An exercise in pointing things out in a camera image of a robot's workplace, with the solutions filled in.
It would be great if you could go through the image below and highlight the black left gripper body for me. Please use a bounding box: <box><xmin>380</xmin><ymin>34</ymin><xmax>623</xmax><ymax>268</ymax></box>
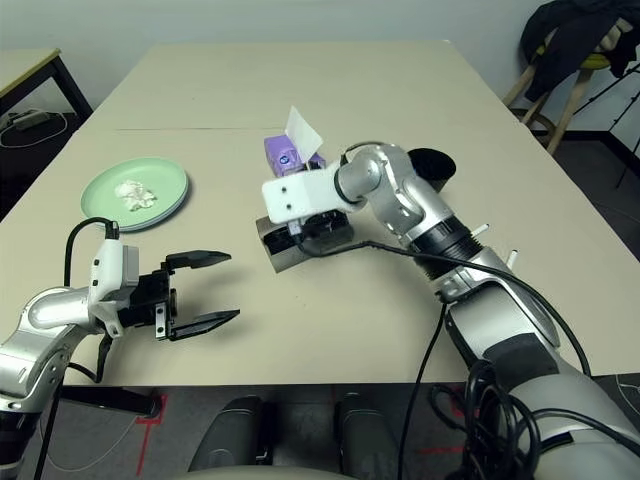
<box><xmin>117</xmin><ymin>259</ymin><xmax>180</xmax><ymax>342</ymax></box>

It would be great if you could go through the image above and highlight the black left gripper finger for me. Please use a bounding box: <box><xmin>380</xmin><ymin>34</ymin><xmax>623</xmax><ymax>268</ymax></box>
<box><xmin>168</xmin><ymin>308</ymin><xmax>242</xmax><ymax>342</ymax></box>
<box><xmin>166</xmin><ymin>248</ymin><xmax>233</xmax><ymax>271</ymax></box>

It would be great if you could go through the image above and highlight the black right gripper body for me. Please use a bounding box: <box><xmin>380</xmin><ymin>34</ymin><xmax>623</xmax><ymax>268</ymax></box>
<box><xmin>302</xmin><ymin>210</ymin><xmax>351</xmax><ymax>244</ymax></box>

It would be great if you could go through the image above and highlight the grey glasses case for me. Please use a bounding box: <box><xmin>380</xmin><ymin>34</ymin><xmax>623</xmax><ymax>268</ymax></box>
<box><xmin>255</xmin><ymin>212</ymin><xmax>355</xmax><ymax>274</ymax></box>

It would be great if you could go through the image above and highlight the light green plastic plate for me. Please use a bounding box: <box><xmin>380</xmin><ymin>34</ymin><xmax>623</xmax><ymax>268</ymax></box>
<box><xmin>80</xmin><ymin>157</ymin><xmax>191</xmax><ymax>230</ymax></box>

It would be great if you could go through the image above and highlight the light blue plastic plate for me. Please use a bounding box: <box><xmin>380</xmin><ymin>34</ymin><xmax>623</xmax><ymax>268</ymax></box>
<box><xmin>104</xmin><ymin>199</ymin><xmax>192</xmax><ymax>234</ymax></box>

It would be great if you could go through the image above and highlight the purple tissue pack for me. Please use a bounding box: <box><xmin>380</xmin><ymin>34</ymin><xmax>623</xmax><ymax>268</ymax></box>
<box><xmin>263</xmin><ymin>134</ymin><xmax>327</xmax><ymax>177</ymax></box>

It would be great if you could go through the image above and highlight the flat white tissue sheet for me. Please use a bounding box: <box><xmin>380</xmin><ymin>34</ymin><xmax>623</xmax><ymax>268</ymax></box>
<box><xmin>284</xmin><ymin>104</ymin><xmax>323</xmax><ymax>166</ymax></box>

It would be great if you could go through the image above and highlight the dark robot left leg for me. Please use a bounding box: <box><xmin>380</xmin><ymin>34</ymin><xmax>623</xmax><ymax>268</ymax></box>
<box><xmin>192</xmin><ymin>394</ymin><xmax>266</xmax><ymax>480</ymax></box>

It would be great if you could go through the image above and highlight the dark robot leg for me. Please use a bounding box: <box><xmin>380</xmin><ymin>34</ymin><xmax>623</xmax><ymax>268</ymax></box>
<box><xmin>192</xmin><ymin>394</ymin><xmax>266</xmax><ymax>480</ymax></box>
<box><xmin>337</xmin><ymin>393</ymin><xmax>401</xmax><ymax>480</ymax></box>

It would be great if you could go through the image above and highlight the black plastic cup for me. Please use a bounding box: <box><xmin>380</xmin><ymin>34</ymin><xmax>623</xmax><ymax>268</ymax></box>
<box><xmin>407</xmin><ymin>147</ymin><xmax>457</xmax><ymax>194</ymax></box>

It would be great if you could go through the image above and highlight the beige robot torso edge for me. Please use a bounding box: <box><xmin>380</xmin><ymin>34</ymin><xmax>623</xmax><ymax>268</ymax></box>
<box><xmin>169</xmin><ymin>464</ymin><xmax>361</xmax><ymax>480</ymax></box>

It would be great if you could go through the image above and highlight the dark robot right leg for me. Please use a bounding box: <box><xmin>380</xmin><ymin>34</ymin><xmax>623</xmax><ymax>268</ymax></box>
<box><xmin>337</xmin><ymin>393</ymin><xmax>401</xmax><ymax>480</ymax></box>

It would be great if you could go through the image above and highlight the grey power strip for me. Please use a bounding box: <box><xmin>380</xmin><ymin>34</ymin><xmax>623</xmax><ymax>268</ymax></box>
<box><xmin>7</xmin><ymin>110</ymin><xmax>49</xmax><ymax>129</ymax></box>

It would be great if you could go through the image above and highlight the wooden stool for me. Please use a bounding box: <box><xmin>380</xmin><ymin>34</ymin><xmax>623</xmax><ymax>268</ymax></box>
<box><xmin>502</xmin><ymin>64</ymin><xmax>589</xmax><ymax>154</ymax></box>

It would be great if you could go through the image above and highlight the black jacket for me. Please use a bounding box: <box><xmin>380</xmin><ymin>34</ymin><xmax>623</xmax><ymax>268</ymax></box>
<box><xmin>519</xmin><ymin>0</ymin><xmax>640</xmax><ymax>101</ymax></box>

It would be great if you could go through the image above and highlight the black tripod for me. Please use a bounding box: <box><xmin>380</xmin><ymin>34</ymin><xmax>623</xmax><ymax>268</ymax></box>
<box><xmin>567</xmin><ymin>62</ymin><xmax>640</xmax><ymax>189</ymax></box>

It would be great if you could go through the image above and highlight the yellow stool cushion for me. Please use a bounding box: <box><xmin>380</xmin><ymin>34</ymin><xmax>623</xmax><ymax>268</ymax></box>
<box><xmin>534</xmin><ymin>47</ymin><xmax>611</xmax><ymax>71</ymax></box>

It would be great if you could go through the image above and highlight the beige fabric item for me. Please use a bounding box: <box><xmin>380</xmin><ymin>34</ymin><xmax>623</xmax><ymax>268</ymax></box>
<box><xmin>594</xmin><ymin>19</ymin><xmax>631</xmax><ymax>54</ymax></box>

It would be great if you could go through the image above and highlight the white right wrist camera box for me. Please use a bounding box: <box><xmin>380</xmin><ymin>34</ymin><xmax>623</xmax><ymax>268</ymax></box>
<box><xmin>261</xmin><ymin>166</ymin><xmax>351</xmax><ymax>225</ymax></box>

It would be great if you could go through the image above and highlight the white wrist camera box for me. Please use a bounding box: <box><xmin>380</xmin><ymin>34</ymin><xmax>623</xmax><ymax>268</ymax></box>
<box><xmin>261</xmin><ymin>166</ymin><xmax>351</xmax><ymax>225</ymax></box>
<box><xmin>88</xmin><ymin>238</ymin><xmax>140</xmax><ymax>336</ymax></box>

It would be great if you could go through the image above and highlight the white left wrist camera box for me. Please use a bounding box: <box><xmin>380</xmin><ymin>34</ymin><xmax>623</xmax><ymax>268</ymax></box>
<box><xmin>88</xmin><ymin>238</ymin><xmax>140</xmax><ymax>336</ymax></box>

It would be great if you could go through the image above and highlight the black table frame bar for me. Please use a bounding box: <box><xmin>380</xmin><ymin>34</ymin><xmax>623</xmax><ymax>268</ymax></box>
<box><xmin>59</xmin><ymin>384</ymin><xmax>161</xmax><ymax>419</ymax></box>

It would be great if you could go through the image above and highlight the thin black hanging cable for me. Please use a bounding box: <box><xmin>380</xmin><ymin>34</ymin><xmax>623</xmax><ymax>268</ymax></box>
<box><xmin>399</xmin><ymin>297</ymin><xmax>446</xmax><ymax>480</ymax></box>

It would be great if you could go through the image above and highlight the white looped floor cable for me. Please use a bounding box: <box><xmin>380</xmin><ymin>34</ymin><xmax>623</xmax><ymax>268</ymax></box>
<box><xmin>0</xmin><ymin>112</ymin><xmax>67</xmax><ymax>149</ymax></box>

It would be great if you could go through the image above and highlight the black cable bundle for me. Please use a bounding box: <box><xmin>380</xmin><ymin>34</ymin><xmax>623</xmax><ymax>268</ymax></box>
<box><xmin>429</xmin><ymin>364</ymin><xmax>640</xmax><ymax>480</ymax></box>

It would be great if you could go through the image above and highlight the wooden side table black frame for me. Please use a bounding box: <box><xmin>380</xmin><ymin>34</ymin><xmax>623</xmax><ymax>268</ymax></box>
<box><xmin>0</xmin><ymin>48</ymin><xmax>94</xmax><ymax>121</ymax></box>

